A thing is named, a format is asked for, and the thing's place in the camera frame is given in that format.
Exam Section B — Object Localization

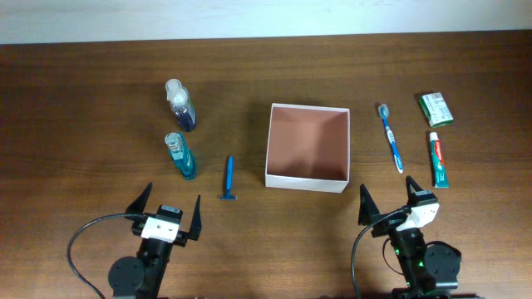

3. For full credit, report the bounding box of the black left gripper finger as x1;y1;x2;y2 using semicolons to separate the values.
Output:
126;182;153;215
188;194;202;241

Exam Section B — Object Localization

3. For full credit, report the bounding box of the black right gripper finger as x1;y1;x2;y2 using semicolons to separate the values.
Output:
358;184;381;226
406;175;425;206

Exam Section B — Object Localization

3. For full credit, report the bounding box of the teal mouthwash bottle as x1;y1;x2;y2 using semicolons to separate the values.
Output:
165;132;197;180

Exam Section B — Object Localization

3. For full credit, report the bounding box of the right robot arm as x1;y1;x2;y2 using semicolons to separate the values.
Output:
351;176;461;299

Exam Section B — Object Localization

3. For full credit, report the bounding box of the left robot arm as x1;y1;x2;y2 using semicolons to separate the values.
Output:
108;184;202;299

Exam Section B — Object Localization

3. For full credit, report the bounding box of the green toothpaste tube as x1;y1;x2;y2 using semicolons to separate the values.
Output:
429;132;449;189

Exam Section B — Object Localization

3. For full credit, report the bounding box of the blue disposable razor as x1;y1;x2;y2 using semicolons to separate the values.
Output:
219;156;238;200

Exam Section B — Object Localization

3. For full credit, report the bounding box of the blue white toothbrush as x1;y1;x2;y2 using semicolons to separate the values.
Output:
377;104;404;174

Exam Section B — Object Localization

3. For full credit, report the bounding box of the green white soap box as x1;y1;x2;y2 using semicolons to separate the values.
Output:
419;92;454;128

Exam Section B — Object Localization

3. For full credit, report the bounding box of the white cardboard box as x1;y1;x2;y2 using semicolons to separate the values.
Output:
264;103;351;194

